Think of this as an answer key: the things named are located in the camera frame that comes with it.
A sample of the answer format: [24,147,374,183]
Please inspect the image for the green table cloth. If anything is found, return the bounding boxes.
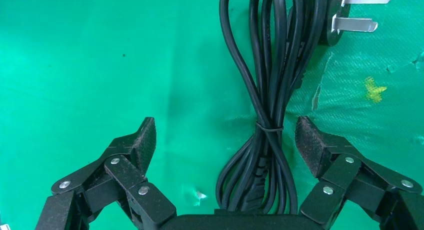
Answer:
[0,0,424,230]

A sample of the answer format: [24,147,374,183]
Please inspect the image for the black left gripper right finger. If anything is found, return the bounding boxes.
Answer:
[294,115,424,230]

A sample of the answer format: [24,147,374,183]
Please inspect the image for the black power cable with plug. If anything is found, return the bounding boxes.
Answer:
[215,0,394,216]

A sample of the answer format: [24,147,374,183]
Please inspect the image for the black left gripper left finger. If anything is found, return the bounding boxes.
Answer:
[34,117,177,230]

